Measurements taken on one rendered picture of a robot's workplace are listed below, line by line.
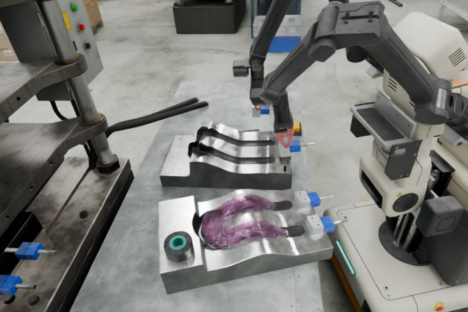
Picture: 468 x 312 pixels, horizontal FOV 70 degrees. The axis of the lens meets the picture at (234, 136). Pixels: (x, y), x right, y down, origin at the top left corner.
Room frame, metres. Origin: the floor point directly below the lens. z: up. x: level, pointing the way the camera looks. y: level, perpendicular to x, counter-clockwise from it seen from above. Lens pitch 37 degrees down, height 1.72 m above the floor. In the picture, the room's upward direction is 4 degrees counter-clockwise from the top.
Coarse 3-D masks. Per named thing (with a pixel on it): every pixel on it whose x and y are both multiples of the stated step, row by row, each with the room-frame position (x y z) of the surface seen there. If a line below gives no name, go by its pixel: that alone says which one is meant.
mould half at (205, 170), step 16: (224, 128) 1.15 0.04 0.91; (176, 144) 1.13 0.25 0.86; (208, 144) 1.02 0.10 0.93; (224, 144) 1.05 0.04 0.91; (176, 160) 1.03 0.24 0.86; (192, 160) 0.93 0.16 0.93; (208, 160) 0.93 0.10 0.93; (224, 160) 0.95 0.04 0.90; (160, 176) 0.94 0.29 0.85; (176, 176) 0.94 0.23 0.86; (192, 176) 0.93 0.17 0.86; (208, 176) 0.92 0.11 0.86; (224, 176) 0.91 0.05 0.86; (240, 176) 0.90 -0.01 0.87; (256, 176) 0.89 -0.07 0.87; (272, 176) 0.88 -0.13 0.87; (288, 176) 0.87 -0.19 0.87
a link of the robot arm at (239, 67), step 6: (234, 60) 1.26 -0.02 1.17; (240, 60) 1.26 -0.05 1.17; (246, 60) 1.25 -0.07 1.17; (258, 60) 1.18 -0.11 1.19; (234, 66) 1.23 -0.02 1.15; (240, 66) 1.23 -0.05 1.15; (246, 66) 1.22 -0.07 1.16; (252, 66) 1.18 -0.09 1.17; (258, 66) 1.18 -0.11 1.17; (234, 72) 1.23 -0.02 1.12; (240, 72) 1.23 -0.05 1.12; (246, 72) 1.23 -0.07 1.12
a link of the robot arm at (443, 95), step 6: (438, 90) 0.73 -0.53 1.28; (444, 90) 0.73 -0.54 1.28; (438, 96) 0.71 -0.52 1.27; (444, 96) 0.71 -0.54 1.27; (450, 96) 0.72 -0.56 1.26; (456, 96) 0.72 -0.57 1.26; (438, 102) 0.70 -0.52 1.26; (444, 102) 0.70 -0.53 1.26; (450, 102) 0.74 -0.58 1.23; (456, 102) 0.71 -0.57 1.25; (444, 108) 0.69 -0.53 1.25; (450, 108) 0.70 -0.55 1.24; (456, 108) 0.70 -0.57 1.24; (450, 114) 0.69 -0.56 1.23; (456, 114) 0.68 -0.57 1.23
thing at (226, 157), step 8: (200, 128) 1.11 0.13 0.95; (208, 128) 1.11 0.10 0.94; (200, 136) 1.06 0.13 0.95; (216, 136) 1.07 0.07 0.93; (224, 136) 1.10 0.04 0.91; (192, 144) 1.08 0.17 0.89; (200, 144) 1.01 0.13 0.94; (240, 144) 1.08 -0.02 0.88; (248, 144) 1.07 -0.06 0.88; (256, 144) 1.07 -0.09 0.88; (264, 144) 1.06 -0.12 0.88; (272, 144) 1.05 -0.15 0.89; (200, 152) 0.97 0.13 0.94; (208, 152) 1.00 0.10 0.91; (216, 152) 0.99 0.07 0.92; (232, 160) 0.97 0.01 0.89; (240, 160) 0.98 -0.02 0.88; (248, 160) 0.97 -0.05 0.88; (256, 160) 0.97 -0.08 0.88; (264, 160) 0.96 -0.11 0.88; (272, 160) 0.95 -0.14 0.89
